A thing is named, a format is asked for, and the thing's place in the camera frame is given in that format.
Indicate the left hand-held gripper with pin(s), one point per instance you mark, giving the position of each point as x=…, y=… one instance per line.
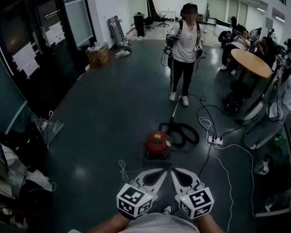
x=132, y=198

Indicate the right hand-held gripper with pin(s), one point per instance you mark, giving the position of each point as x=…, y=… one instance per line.
x=196, y=201

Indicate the person's right forearm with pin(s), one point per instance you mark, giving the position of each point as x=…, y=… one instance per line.
x=209, y=223

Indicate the person's left forearm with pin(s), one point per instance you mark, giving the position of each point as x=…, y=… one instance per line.
x=111, y=224

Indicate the red vacuum cleaner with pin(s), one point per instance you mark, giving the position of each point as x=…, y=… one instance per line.
x=157, y=144

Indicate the person's shoe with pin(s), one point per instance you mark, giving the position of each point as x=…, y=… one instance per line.
x=167, y=209

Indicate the white paper tag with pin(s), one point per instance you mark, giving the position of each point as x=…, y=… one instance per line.
x=168, y=143

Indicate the person's white shirt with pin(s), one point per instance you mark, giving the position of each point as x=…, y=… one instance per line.
x=160, y=223

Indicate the white power strip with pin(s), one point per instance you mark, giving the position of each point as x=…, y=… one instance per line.
x=215, y=140

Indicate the metal vacuum wand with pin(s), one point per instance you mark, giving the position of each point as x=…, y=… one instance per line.
x=176, y=109

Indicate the black and white shoe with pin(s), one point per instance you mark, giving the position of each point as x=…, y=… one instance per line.
x=266, y=165

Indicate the white round stand base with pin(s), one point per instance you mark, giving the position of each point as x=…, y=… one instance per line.
x=253, y=111

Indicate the green object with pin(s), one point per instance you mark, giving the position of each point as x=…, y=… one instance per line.
x=280, y=142

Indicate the transparent umbrella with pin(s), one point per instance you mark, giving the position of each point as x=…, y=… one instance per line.
x=49, y=128

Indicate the cardboard box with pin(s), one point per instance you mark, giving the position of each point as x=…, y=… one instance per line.
x=98, y=57

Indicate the round wooden table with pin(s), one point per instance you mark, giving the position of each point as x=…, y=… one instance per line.
x=251, y=62

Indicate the pile of clothes and clutter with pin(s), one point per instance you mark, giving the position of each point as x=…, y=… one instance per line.
x=17, y=178

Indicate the black cabinet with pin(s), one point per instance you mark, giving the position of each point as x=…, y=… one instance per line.
x=139, y=25

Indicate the black framed glass door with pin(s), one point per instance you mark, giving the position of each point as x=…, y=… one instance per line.
x=51, y=64

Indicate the black office chair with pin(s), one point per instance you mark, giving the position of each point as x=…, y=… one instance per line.
x=163, y=19
x=149, y=23

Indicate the white desk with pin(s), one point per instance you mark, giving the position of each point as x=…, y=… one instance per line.
x=168, y=14

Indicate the white paper sheet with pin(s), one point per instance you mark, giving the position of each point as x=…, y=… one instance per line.
x=53, y=34
x=26, y=61

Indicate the ceiling light strip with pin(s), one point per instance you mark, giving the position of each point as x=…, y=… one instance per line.
x=279, y=18
x=261, y=9

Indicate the folded grey metal frame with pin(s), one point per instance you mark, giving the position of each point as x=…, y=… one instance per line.
x=116, y=31

